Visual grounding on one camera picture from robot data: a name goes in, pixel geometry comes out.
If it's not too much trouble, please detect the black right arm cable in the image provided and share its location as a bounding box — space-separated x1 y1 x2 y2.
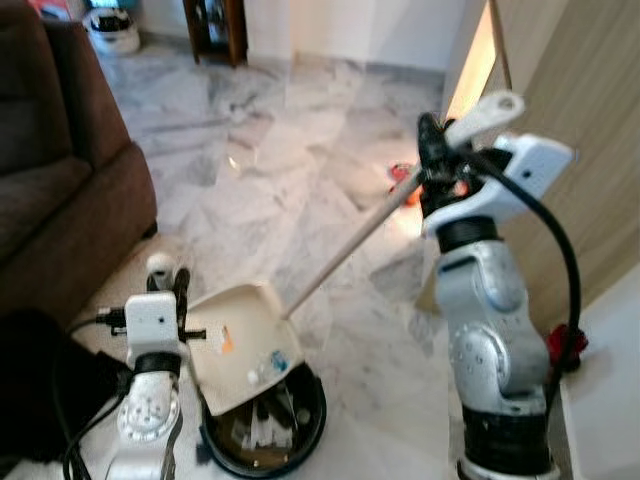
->
462 148 584 406

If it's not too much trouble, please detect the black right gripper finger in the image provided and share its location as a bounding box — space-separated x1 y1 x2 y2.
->
416 112 453 191

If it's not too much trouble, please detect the red-capped brown bottle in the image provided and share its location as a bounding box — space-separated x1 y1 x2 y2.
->
545 324 590 373

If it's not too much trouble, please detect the black round bin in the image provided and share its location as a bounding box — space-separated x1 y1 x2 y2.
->
197 358 329 479

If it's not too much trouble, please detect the dark wooden furniture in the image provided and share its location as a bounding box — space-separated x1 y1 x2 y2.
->
182 0 249 68

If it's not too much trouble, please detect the black bag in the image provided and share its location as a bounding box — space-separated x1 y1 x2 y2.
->
0 308 133 476

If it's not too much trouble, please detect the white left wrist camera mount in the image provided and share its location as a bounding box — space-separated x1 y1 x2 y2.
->
124 292 187 364

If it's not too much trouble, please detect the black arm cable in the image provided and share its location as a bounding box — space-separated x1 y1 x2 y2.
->
52 308 133 480
462 148 584 406

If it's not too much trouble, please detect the white helmet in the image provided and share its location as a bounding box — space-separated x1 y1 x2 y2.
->
84 4 142 57

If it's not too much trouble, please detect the beige long-handled dustpan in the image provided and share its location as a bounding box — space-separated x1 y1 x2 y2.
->
185 89 527 417

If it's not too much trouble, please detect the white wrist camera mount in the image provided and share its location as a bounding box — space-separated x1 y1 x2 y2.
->
124 292 187 364
424 135 575 237

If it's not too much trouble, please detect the light wooden cabinet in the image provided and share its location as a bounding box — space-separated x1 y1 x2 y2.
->
490 0 640 336

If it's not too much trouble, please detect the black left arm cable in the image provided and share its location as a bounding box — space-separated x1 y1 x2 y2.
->
52 308 133 480

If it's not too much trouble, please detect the small red floor object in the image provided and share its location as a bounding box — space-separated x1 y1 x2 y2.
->
388 162 423 208

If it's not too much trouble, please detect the brown fabric sofa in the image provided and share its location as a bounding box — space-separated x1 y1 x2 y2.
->
0 0 159 333

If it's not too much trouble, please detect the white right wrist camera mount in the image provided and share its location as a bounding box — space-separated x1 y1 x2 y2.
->
424 135 575 237

